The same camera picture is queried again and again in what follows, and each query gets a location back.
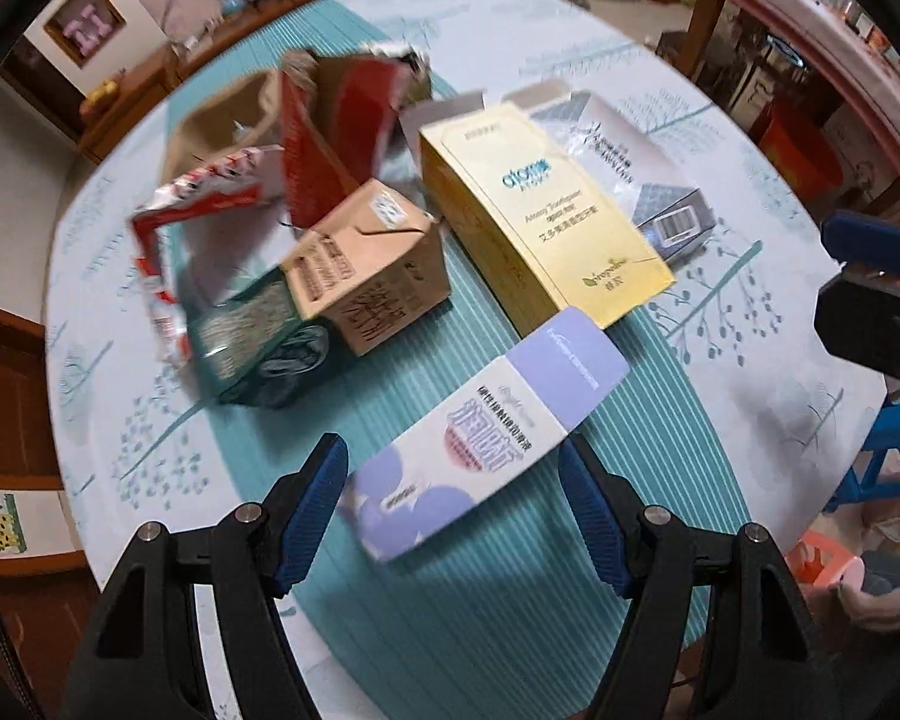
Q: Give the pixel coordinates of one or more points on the red white wrapper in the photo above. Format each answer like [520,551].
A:
[195,191]

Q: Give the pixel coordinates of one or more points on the pink dumbbell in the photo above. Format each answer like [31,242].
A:
[97,21]
[76,34]

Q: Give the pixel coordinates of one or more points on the brown paper bag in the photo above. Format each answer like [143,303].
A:
[225,127]

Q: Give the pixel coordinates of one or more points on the brown drink carton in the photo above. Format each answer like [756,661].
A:
[375,270]

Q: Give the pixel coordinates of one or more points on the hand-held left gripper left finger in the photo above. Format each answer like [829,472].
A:
[311,525]

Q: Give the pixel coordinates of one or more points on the blue plastic stool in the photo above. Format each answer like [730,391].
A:
[892,450]

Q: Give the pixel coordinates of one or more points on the purple white cardboard box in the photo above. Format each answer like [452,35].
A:
[480,435]

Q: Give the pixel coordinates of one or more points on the gold cardboard box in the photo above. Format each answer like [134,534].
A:
[540,210]

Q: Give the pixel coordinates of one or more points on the white grey cardboard box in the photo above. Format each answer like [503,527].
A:
[630,165]

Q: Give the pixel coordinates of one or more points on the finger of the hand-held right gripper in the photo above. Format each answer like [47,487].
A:
[866,234]
[870,322]

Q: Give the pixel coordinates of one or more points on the table with pink cloth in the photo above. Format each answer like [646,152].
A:
[817,22]

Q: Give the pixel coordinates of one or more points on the small blue teapot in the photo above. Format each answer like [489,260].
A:
[232,4]

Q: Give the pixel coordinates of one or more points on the wooden door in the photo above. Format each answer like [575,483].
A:
[15,405]

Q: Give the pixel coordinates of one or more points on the table with patterned tablecloth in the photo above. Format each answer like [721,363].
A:
[757,330]

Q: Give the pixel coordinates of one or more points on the wooden television cabinet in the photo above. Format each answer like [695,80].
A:
[120,112]

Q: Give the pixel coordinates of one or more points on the green drink carton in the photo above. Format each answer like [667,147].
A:
[247,330]

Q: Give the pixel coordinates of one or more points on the red plastic bucket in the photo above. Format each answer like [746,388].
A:
[795,154]

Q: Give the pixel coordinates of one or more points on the yellow fruit bowl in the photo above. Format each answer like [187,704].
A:
[99,97]

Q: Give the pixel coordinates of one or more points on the pink plastic stool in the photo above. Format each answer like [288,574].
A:
[821,570]

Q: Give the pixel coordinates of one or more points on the red torn carton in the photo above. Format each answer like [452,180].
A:
[345,127]

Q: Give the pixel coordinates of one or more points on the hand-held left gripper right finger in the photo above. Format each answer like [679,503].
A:
[592,525]

